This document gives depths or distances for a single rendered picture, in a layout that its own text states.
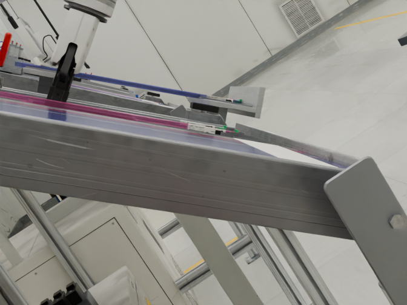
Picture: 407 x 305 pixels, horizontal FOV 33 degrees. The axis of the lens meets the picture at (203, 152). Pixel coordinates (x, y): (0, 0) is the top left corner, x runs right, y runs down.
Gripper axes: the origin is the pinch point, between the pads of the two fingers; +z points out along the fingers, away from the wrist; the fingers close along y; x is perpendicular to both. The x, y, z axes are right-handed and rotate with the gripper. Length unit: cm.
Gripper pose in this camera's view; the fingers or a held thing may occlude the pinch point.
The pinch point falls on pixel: (56, 100)
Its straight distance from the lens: 120.3
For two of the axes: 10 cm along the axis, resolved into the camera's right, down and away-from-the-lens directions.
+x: 9.3, 3.2, 1.6
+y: 1.4, 1.0, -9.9
